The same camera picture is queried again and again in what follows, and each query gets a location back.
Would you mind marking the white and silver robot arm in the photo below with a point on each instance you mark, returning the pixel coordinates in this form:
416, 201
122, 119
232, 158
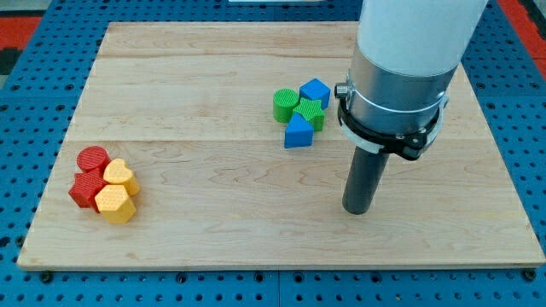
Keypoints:
405, 56

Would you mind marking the blue cube block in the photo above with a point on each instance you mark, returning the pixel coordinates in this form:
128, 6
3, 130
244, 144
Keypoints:
316, 90

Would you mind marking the blue triangle block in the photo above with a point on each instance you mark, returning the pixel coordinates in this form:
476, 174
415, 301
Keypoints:
298, 133

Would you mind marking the green cylinder block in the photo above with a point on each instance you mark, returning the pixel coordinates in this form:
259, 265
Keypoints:
284, 102

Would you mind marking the green star block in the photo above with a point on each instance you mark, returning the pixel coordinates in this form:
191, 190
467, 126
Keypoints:
311, 111

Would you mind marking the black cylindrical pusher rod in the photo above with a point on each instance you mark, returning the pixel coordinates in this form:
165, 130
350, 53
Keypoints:
363, 180

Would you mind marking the light wooden board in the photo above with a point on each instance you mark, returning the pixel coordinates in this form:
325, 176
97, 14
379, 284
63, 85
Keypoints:
187, 105

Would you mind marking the yellow heart block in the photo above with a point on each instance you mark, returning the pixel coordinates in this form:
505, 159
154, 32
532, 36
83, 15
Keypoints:
117, 172

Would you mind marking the yellow hexagon block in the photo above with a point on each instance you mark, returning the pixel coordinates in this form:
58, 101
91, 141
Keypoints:
115, 204

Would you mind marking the red cylinder block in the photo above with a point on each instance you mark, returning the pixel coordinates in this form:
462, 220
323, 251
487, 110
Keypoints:
93, 157

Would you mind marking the red star block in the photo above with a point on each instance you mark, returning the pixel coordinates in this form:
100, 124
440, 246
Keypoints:
85, 188

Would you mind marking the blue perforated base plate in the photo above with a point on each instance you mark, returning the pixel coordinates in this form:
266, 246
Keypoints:
42, 91

